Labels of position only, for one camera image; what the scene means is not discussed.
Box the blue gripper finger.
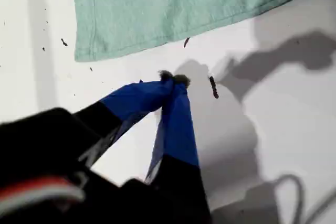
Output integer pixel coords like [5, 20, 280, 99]
[144, 74, 213, 224]
[72, 70, 175, 169]

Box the pale green T-shirt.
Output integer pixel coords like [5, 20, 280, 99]
[70, 0, 336, 63]

